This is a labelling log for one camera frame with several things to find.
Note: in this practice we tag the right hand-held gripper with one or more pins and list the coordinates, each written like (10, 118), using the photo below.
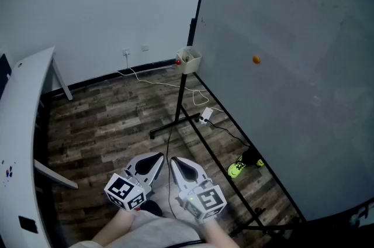
(207, 200)

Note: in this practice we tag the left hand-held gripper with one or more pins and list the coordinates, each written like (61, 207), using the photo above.
(121, 189)

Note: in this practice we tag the person's right forearm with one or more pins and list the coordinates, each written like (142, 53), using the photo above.
(219, 233)

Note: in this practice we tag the person's left forearm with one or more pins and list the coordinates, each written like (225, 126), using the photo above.
(114, 226)

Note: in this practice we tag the large black-framed whiteboard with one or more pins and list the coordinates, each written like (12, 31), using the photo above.
(292, 36)

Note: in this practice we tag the person's black trouser leg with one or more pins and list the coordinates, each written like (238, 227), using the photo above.
(152, 207)

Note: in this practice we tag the person's grey shirt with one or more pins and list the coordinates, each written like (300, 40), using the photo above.
(157, 232)

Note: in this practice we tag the white power strip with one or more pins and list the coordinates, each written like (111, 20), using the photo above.
(207, 115)

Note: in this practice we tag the white plastic holder bin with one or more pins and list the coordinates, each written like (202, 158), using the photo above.
(193, 65)

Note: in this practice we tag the red round knob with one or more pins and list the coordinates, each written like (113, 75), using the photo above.
(178, 62)

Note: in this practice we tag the black rectangular desk plate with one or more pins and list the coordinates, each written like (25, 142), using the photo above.
(28, 224)

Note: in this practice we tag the white desk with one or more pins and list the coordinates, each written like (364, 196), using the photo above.
(17, 124)

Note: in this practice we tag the orange round magnet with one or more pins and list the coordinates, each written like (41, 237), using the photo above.
(256, 60)

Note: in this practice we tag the white wall socket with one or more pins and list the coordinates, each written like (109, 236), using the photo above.
(126, 51)

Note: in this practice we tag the white wall switch plate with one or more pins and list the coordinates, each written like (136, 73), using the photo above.
(145, 47)

